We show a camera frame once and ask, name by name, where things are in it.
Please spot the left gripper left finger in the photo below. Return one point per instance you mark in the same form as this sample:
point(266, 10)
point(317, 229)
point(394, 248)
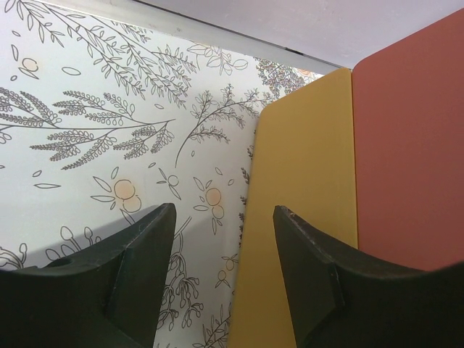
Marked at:
point(106, 295)

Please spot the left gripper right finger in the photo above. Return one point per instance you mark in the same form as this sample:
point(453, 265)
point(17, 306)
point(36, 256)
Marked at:
point(339, 296)

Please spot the yellow bottom drawer box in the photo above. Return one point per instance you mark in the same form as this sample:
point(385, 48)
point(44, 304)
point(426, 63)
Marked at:
point(304, 159)

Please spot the pink drawer box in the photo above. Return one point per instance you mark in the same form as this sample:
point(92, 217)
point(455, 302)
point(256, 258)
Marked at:
point(408, 127)

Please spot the floral patterned table mat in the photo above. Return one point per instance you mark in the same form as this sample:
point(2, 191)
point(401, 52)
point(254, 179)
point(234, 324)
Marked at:
point(103, 120)

